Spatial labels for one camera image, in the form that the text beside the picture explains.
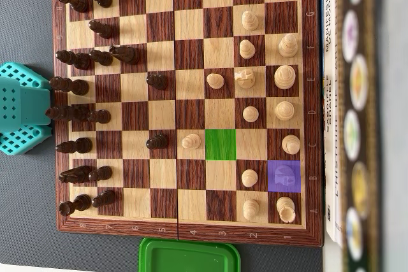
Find green plastic container lid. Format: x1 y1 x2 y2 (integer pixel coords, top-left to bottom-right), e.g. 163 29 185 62
138 237 242 272

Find dark wooden knight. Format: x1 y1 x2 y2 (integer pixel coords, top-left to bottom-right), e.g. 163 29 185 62
108 45 140 65
59 166 93 185

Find white wooden queen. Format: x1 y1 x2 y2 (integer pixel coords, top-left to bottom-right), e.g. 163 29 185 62
274 101 296 122

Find dark wooden queen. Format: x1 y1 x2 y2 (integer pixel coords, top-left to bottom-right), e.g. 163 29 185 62
45 105 92 123

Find white wooden rook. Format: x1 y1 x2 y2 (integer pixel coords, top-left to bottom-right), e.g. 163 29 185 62
275 196 297 224

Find large book with medallion cover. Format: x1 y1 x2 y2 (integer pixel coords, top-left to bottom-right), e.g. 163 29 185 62
337 0 388 272

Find white book Gabrielle Chanel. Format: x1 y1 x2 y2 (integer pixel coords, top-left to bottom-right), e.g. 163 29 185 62
323 0 335 243

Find dark wooden rook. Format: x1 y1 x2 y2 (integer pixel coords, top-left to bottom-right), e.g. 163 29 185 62
54 0 90 13
58 194 92 217

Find wooden folding chessboard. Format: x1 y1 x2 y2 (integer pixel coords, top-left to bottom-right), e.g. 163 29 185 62
50 0 324 248

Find white wooden king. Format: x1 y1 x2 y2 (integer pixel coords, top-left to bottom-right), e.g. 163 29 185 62
273 64 296 90

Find white book L'histoire de l'art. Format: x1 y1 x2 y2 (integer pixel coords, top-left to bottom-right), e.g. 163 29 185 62
333 0 347 250

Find white wooden knight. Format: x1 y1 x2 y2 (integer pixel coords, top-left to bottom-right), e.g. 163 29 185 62
273 164 296 187
234 67 256 90

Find white wooden pawn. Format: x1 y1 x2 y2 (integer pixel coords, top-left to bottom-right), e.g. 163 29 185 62
241 169 259 189
242 105 259 123
206 73 226 90
243 198 261 222
238 39 256 60
241 10 259 32
181 133 202 151

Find dark wooden bishop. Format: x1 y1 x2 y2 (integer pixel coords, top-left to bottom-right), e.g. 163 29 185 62
55 137 93 155
55 50 93 71

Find teal perforated robot base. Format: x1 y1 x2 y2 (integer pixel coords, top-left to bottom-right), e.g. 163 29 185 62
0 61 54 155

